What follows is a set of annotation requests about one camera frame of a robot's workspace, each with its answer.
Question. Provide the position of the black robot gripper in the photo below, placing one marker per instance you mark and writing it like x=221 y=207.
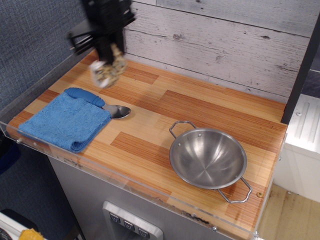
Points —
x=103 y=25

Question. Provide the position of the leopard print plush toy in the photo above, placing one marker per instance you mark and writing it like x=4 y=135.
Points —
x=105 y=75

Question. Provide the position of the blue folded cloth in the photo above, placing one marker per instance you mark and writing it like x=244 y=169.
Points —
x=67 y=122

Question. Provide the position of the silver cabinet with button panel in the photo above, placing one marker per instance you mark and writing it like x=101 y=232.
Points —
x=111 y=206

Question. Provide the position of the yellow object at bottom left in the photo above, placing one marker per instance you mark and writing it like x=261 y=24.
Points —
x=30 y=234

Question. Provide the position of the white grooved side cabinet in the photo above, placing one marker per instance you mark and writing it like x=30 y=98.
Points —
x=298 y=168

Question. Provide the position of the blue handled metal spoon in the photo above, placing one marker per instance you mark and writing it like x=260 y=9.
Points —
x=116 y=111

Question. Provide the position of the stainless steel two-handled pot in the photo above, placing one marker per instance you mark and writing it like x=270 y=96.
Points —
x=209 y=159

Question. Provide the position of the dark right vertical post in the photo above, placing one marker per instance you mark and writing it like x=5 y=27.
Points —
x=301 y=18

